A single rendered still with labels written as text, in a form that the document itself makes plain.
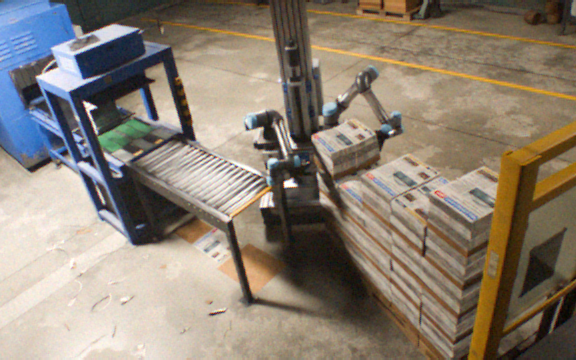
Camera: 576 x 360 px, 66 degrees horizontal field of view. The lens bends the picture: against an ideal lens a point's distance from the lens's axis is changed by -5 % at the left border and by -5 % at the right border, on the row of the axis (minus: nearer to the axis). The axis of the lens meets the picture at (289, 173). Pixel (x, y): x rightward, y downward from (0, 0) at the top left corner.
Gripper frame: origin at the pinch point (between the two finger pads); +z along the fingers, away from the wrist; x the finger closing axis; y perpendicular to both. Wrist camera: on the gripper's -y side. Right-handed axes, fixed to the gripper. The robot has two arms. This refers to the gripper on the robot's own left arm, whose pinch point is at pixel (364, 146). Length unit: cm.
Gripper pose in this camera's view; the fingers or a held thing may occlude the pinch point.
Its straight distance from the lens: 353.3
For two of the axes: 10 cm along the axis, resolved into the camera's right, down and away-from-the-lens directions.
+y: -1.3, -8.2, -5.6
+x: 4.6, 4.5, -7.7
